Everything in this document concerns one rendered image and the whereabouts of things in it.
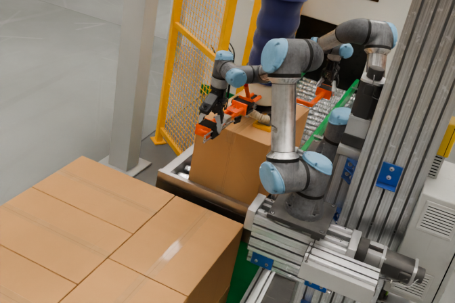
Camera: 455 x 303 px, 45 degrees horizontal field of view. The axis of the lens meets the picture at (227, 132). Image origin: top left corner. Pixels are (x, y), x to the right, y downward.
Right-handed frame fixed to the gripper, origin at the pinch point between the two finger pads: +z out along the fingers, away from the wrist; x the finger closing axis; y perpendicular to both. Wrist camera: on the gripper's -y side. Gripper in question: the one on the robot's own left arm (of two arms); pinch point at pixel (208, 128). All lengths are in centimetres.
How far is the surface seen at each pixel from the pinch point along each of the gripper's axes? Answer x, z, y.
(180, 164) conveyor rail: 30, 49, 38
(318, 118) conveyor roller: -8, 54, 172
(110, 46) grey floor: 264, 109, 283
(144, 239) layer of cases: 11, 54, -23
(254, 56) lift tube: 6, -20, 52
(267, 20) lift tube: 3, -40, 51
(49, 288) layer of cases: 23, 54, -71
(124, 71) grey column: 106, 32, 86
